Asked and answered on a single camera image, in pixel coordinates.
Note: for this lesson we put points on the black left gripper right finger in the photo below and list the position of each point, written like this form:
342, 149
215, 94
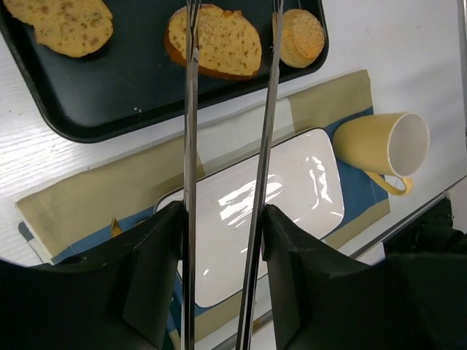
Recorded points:
323, 299

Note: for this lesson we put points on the metal tongs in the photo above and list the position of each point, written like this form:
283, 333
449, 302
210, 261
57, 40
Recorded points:
244, 333

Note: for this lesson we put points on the blue beige placemat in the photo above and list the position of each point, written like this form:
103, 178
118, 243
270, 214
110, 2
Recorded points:
73, 215

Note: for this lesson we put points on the yellow mug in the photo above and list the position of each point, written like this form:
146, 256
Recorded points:
388, 148

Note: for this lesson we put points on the bread slice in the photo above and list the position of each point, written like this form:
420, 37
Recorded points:
73, 28
229, 45

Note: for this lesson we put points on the bread slice centre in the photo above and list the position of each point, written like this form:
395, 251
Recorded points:
229, 45

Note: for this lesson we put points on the white rectangular plate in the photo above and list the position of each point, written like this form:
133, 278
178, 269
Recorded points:
303, 182

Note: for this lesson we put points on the bread slice left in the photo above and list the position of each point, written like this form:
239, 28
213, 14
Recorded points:
73, 28

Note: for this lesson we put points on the gold knife green handle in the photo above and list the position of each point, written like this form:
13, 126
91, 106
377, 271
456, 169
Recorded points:
115, 229

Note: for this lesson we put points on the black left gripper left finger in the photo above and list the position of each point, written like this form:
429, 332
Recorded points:
113, 296

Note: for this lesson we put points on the black baking tray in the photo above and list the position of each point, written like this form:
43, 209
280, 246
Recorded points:
129, 84

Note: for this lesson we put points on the round bread bun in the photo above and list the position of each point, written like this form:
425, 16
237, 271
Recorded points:
302, 40

